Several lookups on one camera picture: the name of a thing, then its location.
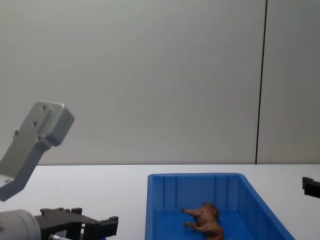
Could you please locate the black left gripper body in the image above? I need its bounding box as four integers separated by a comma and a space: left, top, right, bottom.
34, 207, 98, 240

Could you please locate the blue plastic bin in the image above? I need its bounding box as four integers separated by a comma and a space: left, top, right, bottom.
144, 172, 297, 240

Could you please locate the brown toy animal figure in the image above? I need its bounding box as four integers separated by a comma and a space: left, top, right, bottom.
180, 201, 226, 240

